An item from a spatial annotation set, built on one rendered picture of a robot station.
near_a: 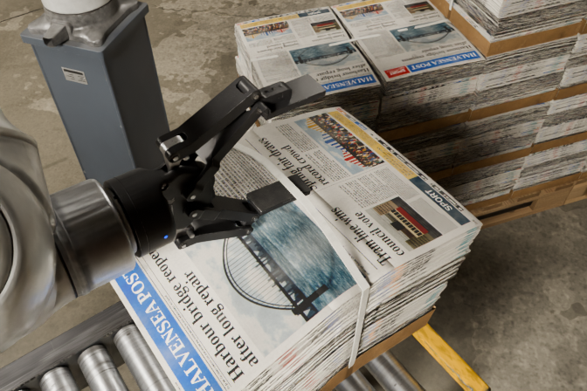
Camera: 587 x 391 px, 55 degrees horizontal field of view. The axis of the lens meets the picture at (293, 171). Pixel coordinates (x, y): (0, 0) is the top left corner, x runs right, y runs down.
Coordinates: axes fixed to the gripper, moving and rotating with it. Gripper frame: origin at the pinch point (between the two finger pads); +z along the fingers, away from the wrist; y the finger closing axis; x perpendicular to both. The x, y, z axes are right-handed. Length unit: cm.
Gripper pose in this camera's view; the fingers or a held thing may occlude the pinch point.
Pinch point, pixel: (300, 140)
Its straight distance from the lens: 59.2
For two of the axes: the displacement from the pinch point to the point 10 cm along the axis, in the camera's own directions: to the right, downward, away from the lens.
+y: -0.8, 6.9, 7.2
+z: 8.0, -3.8, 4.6
